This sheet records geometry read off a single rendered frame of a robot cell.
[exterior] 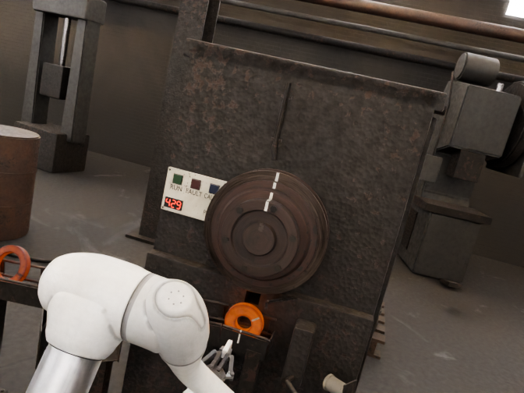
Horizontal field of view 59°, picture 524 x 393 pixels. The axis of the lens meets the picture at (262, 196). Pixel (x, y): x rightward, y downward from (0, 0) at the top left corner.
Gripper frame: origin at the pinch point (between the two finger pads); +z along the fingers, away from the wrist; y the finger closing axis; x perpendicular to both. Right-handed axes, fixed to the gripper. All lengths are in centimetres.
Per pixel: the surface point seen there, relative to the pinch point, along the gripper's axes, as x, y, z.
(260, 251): 31.8, 1.9, 14.8
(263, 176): 55, -5, 26
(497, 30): 194, 162, 576
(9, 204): -57, -234, 173
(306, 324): 3.1, 23.7, 25.9
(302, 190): 54, 10, 26
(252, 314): 1.8, 2.6, 23.1
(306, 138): 70, 6, 43
